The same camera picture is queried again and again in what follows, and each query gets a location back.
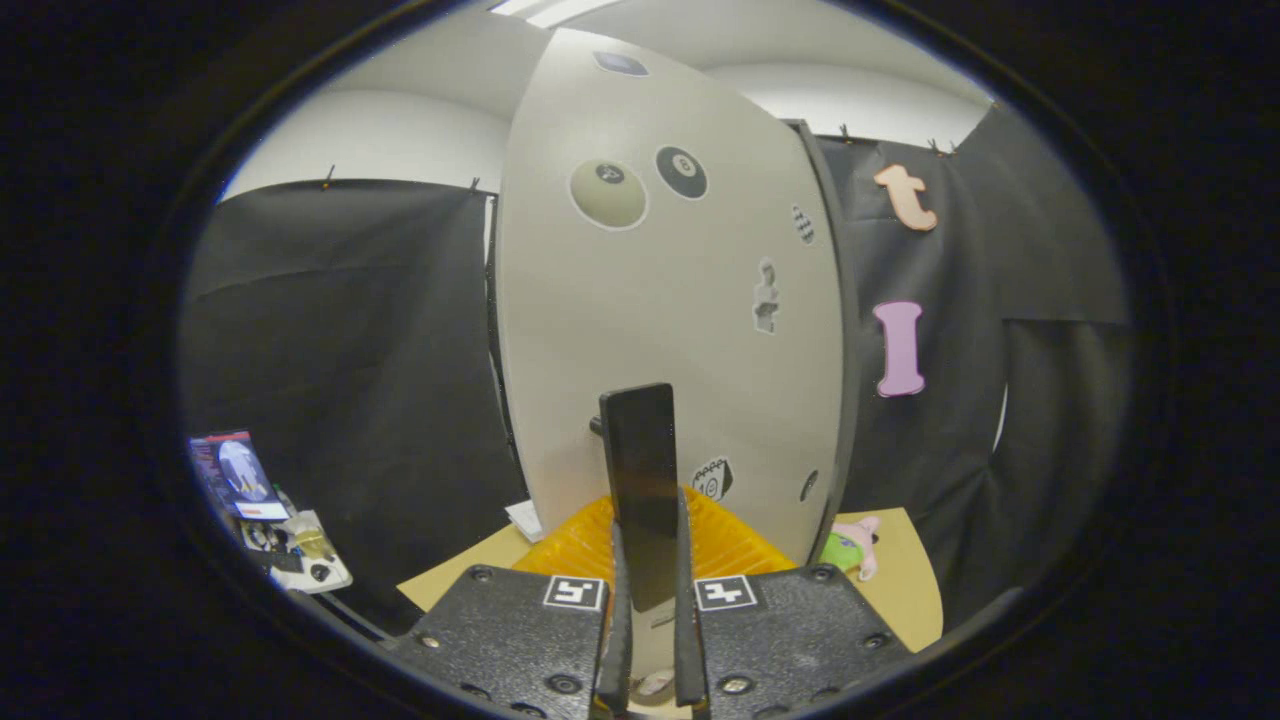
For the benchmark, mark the green plush toy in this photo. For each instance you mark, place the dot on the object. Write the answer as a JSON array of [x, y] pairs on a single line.
[[848, 548]]

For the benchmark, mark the printed colourful box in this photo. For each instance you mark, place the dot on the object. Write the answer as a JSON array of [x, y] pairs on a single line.
[[240, 475]]

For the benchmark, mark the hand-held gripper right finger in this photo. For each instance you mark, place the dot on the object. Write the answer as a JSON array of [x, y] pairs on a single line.
[[790, 640]]

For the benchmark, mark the large ceiling light panel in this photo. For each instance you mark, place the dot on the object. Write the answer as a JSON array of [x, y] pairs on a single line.
[[555, 10]]

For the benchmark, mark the black backdrop cloth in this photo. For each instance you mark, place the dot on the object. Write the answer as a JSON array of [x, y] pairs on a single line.
[[350, 350]]

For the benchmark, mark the grey shoe cabinet door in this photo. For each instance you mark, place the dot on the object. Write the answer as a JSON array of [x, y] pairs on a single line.
[[620, 320]]

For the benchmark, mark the white book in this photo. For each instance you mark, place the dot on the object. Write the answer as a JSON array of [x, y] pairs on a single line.
[[525, 520]]

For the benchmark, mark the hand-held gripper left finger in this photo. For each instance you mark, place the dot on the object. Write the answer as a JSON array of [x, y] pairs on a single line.
[[510, 640]]

